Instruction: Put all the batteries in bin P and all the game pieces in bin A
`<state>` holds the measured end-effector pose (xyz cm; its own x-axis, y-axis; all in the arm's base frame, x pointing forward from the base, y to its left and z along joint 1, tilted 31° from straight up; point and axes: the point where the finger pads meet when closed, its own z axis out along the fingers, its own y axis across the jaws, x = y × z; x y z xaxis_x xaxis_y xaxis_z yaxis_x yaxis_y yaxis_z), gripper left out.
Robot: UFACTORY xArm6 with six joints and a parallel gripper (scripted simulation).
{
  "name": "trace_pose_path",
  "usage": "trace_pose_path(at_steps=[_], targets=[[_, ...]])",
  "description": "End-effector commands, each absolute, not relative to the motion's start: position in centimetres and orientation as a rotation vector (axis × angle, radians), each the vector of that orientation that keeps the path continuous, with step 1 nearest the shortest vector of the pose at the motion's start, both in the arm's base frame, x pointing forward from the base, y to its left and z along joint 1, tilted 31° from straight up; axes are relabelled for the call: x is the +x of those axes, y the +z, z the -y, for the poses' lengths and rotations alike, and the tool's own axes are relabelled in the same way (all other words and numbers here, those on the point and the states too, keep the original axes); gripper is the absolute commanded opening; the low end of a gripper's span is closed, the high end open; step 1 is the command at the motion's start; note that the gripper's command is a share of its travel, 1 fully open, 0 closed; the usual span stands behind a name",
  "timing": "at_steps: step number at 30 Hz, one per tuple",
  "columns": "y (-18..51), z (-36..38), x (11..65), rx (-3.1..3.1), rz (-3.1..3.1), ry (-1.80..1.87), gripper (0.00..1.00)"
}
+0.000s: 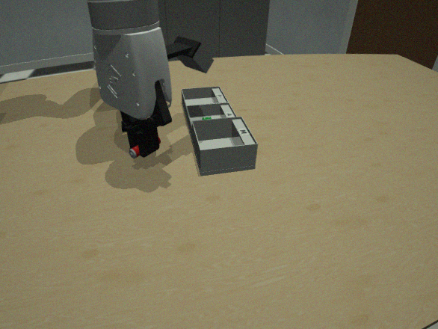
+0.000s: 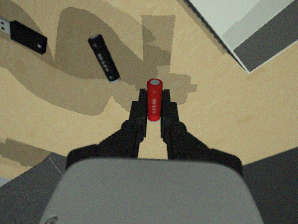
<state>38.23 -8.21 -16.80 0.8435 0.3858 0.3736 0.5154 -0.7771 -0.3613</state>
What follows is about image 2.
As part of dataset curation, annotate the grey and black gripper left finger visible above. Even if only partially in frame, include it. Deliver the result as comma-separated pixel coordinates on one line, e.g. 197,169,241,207
65,89,148,171

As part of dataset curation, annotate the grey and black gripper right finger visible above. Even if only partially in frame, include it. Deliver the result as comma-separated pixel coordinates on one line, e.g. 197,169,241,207
160,89,243,178

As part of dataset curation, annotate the grey rack of three bins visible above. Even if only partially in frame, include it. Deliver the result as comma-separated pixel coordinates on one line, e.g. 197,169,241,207
184,0,298,74

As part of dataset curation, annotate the red battery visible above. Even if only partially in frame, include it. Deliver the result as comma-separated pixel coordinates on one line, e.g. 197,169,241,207
147,79,163,123

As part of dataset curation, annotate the black battery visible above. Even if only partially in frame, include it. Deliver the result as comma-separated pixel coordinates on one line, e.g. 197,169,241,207
88,34,121,84

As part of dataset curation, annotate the black usb stick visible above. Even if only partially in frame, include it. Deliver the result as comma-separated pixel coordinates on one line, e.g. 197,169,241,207
0,16,47,54

